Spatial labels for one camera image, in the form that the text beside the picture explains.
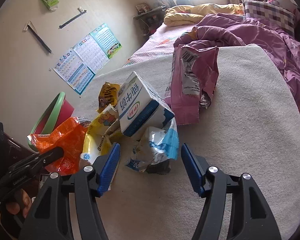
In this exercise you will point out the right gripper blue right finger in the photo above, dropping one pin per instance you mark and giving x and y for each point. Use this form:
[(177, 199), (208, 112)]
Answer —
[(251, 216)]

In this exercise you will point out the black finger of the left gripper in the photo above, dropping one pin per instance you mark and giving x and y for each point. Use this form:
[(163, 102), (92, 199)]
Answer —
[(31, 165)]

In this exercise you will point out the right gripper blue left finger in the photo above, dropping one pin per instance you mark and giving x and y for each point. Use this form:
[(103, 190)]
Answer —
[(49, 216)]

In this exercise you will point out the orange plastic snack bag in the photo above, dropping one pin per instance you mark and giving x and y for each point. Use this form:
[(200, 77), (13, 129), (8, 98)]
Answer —
[(70, 137)]

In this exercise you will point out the yellow bear snack bag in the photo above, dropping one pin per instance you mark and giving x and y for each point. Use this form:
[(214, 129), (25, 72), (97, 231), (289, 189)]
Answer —
[(97, 143)]

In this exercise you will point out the blue white milk bag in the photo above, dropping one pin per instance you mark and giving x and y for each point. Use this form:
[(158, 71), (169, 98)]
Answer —
[(155, 149)]

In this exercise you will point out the white blue milk carton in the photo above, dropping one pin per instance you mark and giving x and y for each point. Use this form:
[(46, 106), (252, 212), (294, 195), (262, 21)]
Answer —
[(139, 106)]

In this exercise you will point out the pink purple plastic bag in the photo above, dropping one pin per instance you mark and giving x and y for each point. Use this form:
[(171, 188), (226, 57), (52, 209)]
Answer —
[(192, 83)]

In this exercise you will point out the red green trash bin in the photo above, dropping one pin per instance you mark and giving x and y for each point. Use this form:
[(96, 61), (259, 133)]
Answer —
[(56, 113)]

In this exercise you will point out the person's left hand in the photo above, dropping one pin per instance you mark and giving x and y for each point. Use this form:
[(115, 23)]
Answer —
[(14, 207)]

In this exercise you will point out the white towel mat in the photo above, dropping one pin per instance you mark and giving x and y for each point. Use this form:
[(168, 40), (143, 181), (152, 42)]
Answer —
[(252, 125)]

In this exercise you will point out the dark yellow snack wrapper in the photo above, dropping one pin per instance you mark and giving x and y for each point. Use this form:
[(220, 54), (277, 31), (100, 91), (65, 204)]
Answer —
[(107, 96)]

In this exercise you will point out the green number chart poster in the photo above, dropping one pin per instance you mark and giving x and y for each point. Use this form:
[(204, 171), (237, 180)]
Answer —
[(106, 40)]

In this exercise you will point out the green tissue box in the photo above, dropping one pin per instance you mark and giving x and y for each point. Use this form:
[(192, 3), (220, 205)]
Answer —
[(51, 5)]

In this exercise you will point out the pink bed sheet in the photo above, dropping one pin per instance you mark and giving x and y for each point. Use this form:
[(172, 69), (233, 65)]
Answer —
[(159, 44)]

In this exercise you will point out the dark side table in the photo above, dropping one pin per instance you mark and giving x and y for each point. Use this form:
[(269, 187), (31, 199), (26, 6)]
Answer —
[(150, 21)]

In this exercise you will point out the purple quilt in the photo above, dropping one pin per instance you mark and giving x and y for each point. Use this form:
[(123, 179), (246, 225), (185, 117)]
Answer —
[(225, 30)]

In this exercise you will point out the checkered pillow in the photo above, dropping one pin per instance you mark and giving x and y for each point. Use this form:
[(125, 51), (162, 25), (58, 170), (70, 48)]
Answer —
[(263, 10)]

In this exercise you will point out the yellow quilt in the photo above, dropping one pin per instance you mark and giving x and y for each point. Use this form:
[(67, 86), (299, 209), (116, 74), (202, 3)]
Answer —
[(188, 14)]

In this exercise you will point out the pink pillow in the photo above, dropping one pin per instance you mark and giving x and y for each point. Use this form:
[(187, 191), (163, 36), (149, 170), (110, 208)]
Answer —
[(283, 3)]

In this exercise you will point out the blue wall chart poster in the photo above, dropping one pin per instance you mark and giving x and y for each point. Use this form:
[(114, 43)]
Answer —
[(71, 68)]

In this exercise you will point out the black wall bracket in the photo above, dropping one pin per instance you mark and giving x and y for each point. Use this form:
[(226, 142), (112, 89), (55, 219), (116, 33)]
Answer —
[(29, 27)]

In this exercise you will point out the white wall chart poster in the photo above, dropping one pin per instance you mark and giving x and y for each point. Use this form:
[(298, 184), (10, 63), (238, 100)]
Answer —
[(91, 53)]

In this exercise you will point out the black wall rail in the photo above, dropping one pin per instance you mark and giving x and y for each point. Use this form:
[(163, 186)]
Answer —
[(81, 12)]

